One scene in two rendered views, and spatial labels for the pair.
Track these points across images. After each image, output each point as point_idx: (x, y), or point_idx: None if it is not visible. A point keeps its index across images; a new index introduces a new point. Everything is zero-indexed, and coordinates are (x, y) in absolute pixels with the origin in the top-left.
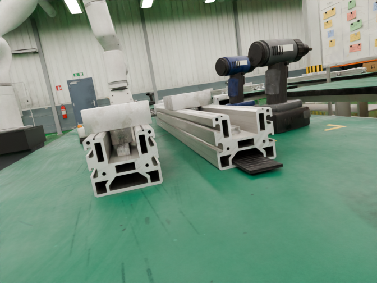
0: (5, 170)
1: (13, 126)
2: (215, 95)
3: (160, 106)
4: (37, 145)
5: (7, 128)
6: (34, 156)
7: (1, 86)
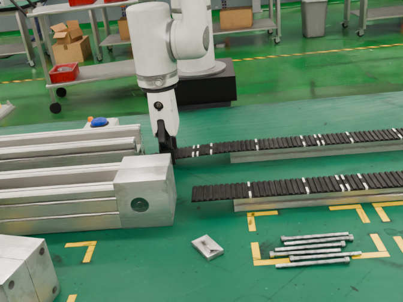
0: (22, 127)
1: (181, 68)
2: (18, 241)
3: (83, 166)
4: (197, 105)
5: (178, 69)
6: (70, 126)
7: (176, 14)
